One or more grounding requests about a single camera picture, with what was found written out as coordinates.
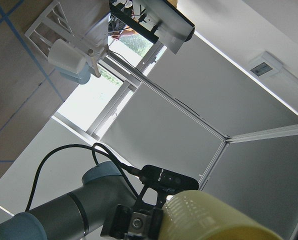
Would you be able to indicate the black computer monitor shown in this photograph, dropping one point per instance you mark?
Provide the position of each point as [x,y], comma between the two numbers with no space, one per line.
[155,20]

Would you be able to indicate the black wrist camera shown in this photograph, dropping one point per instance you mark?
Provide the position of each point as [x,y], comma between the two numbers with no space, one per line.
[163,180]

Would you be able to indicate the aluminium frame post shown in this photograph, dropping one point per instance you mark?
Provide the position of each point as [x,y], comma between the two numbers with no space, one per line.
[291,130]

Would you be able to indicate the person in yellow shirt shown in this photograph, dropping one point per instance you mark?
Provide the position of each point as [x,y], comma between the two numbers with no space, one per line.
[127,31]

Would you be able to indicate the white wire cup rack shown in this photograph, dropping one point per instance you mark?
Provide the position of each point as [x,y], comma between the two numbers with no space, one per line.
[83,24]

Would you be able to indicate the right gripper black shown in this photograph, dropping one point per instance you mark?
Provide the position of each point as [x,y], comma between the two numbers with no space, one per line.
[142,221]

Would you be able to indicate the yellow plastic cup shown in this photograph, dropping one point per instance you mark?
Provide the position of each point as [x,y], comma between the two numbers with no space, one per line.
[197,215]

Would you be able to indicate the white plastic cup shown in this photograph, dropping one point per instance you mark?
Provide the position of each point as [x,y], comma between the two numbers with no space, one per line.
[66,57]

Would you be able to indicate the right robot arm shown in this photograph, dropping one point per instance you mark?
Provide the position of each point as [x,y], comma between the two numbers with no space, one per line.
[105,202]

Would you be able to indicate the pale blue plastic cup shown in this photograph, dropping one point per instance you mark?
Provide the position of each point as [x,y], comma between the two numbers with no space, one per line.
[81,77]

